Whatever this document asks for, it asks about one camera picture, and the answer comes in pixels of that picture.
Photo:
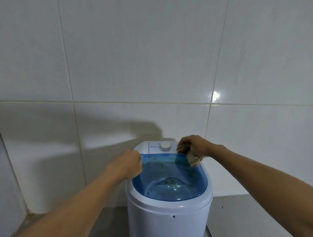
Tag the beige cloth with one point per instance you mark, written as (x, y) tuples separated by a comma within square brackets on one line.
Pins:
[(194, 160)]

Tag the white timer knob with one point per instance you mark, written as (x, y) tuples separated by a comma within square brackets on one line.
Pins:
[(165, 146)]

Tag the translucent blue washer lid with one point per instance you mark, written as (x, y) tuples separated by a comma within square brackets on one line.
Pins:
[(171, 175)]

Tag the person's left forearm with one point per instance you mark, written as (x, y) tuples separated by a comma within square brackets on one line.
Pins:
[(73, 205)]

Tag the person's right fingers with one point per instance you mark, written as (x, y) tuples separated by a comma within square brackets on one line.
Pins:
[(183, 147)]

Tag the person's right forearm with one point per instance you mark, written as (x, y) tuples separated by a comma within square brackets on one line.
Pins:
[(264, 185)]

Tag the person's right hand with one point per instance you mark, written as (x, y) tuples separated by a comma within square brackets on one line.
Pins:
[(195, 145)]

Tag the person's left fingers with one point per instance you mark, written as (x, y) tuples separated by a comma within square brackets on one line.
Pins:
[(138, 162)]

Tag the person's left hand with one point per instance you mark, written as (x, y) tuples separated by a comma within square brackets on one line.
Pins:
[(128, 163)]

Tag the white mini washing machine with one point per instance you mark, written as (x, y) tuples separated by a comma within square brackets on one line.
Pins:
[(168, 214)]

